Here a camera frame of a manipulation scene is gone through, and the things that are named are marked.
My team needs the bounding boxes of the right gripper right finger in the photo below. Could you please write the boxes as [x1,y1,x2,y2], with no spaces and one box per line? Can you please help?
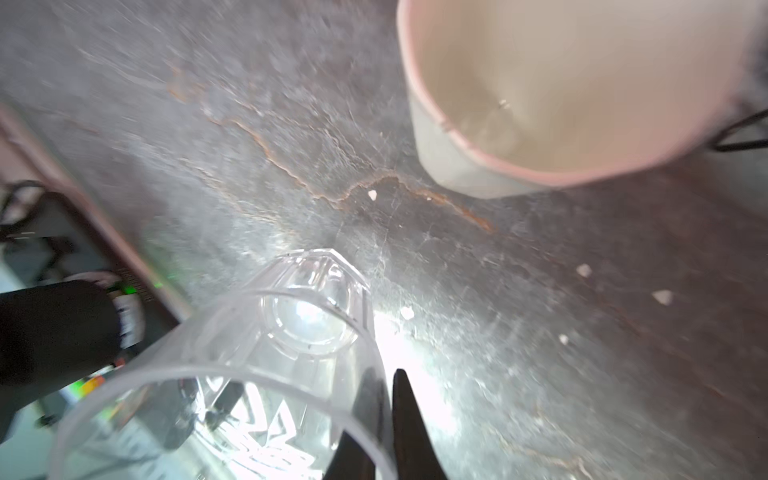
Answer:
[392,369,448,480]

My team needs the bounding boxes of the cream white mug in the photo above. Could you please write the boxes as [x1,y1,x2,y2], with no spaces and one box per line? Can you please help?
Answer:
[396,1,767,199]

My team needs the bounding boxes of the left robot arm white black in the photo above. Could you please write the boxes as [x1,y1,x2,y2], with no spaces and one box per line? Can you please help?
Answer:
[1,271,146,441]

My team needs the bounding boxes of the clear glass cup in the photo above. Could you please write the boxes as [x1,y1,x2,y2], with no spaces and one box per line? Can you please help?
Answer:
[48,249,397,479]

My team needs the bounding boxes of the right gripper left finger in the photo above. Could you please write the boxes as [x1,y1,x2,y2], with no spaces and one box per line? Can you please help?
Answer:
[323,432,376,480]

